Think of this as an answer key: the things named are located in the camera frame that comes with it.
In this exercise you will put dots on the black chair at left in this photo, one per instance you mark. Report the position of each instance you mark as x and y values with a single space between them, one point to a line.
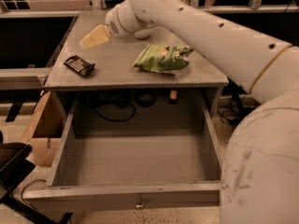
14 168

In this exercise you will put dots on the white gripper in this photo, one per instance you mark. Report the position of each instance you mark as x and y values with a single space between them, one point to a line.
112 22

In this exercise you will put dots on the open grey top drawer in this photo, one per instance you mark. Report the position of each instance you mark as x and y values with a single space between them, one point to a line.
164 155

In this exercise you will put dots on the metal drawer knob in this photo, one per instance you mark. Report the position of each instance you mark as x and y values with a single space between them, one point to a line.
139 205

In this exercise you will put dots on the white ceramic bowl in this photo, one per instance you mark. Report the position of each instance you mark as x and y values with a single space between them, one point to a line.
144 34

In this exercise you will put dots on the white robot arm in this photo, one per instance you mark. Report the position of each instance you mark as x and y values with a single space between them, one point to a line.
260 173

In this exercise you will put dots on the green chip bag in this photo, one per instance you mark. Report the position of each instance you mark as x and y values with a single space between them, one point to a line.
163 59

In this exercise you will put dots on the black rxbar chocolate wrapper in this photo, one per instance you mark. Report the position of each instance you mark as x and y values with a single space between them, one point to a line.
78 65

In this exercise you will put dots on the brown cardboard box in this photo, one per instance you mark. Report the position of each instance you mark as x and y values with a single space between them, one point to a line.
44 129

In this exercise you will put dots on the grey wooden cabinet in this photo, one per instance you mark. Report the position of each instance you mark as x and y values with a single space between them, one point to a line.
114 64

